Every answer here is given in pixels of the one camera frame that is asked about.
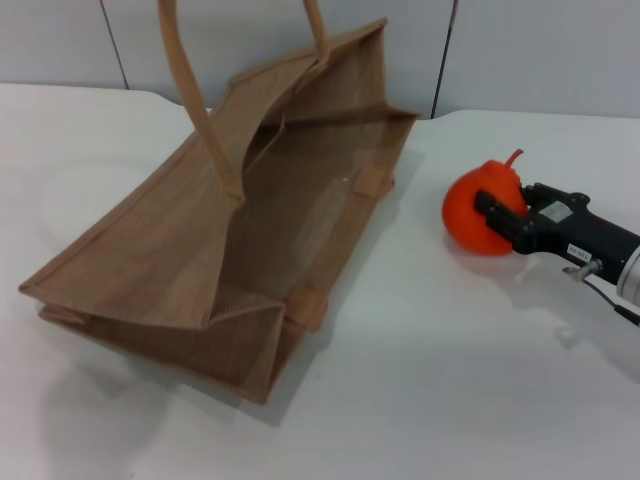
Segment brown jute handbag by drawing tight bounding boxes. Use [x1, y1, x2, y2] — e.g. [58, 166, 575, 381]
[18, 0, 422, 405]

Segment right wrist cable with plug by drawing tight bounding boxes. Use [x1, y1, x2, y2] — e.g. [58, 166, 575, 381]
[563, 258, 640, 327]

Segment orange toy fruit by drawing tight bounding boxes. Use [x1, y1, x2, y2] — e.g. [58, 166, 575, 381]
[440, 147, 529, 257]

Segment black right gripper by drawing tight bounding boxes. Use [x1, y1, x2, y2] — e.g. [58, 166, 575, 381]
[473, 182, 640, 284]

